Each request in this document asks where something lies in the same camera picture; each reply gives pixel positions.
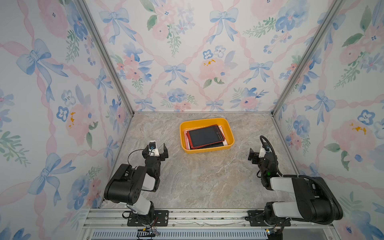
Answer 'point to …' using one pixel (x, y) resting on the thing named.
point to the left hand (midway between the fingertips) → (157, 144)
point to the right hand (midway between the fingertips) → (258, 142)
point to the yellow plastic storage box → (192, 124)
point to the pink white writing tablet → (188, 146)
